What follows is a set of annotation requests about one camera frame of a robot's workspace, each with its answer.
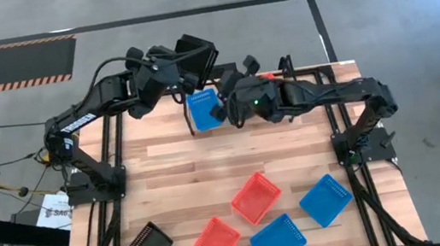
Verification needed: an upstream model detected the black hazard-striped floor mat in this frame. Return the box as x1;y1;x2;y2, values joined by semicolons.
0;33;83;92

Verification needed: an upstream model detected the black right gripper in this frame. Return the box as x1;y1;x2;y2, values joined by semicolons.
201;51;282;133

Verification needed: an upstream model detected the white printed paper sheet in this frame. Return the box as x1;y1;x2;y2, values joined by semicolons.
32;190;75;235

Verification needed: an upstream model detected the black perforated floor grate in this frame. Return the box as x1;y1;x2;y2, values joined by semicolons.
202;62;239;82

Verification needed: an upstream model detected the wooden shelf with black frame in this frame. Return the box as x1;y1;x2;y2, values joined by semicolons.
171;52;303;139

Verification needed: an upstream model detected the black aluminium table frame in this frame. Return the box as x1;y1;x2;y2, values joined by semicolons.
43;54;431;246

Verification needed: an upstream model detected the blue plastic basket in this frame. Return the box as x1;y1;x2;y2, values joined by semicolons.
185;87;226;134
245;210;309;246
295;171;356;232

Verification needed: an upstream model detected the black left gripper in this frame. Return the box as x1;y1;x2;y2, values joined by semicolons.
120;38;205;120

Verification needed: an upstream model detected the black desk foot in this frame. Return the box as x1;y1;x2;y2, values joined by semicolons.
0;208;73;246

